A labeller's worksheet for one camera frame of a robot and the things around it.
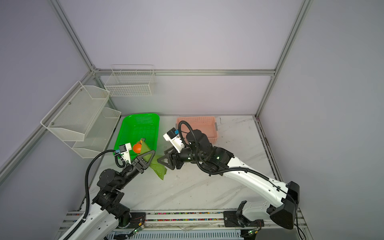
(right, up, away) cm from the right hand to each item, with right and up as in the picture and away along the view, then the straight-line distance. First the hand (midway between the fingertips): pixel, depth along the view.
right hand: (160, 156), depth 60 cm
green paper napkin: (-2, -6, +4) cm, 7 cm away
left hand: (-4, +1, +6) cm, 7 cm away
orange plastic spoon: (-11, +3, +3) cm, 12 cm away
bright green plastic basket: (-34, +12, +52) cm, 63 cm away
